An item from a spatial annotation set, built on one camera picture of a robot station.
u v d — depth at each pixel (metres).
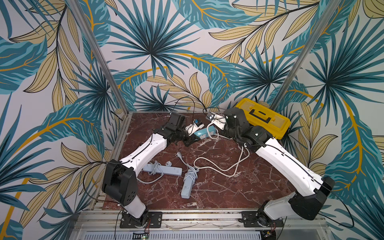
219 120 0.60
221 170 0.90
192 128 0.69
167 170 0.88
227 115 0.51
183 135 0.70
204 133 0.78
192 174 0.83
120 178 0.46
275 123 0.91
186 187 0.78
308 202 0.41
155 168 0.83
